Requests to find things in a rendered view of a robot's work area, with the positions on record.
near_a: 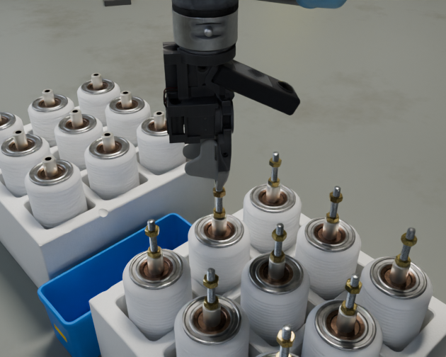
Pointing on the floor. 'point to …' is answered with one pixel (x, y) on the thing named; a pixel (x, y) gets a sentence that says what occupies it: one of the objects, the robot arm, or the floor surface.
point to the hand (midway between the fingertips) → (223, 178)
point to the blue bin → (99, 285)
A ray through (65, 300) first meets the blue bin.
